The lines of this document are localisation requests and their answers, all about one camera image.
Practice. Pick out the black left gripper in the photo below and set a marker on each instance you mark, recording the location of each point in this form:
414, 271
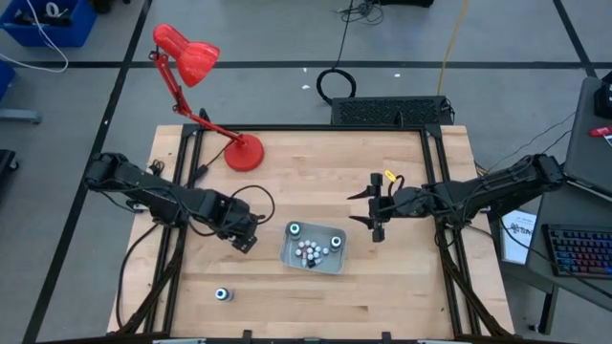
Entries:
229, 212

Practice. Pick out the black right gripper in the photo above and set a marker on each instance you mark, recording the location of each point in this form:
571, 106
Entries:
408, 203

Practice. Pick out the large blue food coloring bottle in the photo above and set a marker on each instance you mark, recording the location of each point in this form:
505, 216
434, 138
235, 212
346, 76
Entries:
336, 242

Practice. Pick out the white plastic storage bin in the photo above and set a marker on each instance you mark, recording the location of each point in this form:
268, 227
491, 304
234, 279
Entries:
335, 262

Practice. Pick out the large green food coloring bottle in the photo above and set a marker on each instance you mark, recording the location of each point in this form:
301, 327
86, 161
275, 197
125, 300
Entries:
295, 230

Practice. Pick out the large purple food coloring bottle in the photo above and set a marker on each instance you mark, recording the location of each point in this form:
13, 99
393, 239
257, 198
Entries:
222, 294

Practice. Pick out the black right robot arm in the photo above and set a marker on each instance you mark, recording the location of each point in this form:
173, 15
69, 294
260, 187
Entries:
502, 184

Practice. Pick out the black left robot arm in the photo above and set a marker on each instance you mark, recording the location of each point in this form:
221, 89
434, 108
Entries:
143, 184

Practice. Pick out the red desk lamp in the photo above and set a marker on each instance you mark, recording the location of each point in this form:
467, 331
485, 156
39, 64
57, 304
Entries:
244, 153

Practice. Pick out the black computer tower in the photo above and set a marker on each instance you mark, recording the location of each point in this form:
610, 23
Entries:
392, 112

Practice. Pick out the white printed manual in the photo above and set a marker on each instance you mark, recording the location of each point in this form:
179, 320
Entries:
518, 239

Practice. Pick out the grey side desk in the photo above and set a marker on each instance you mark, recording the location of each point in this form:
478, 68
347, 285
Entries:
550, 212

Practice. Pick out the backlit computer keyboard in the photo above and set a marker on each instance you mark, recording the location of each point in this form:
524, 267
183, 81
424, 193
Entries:
581, 251

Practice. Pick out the blue storage bin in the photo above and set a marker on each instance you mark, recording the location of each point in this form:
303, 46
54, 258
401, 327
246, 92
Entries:
72, 33
6, 79

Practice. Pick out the black device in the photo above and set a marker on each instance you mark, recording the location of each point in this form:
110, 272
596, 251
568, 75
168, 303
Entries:
605, 100

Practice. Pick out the black aluminium table frame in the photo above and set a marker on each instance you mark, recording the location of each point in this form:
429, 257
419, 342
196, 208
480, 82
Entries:
306, 127

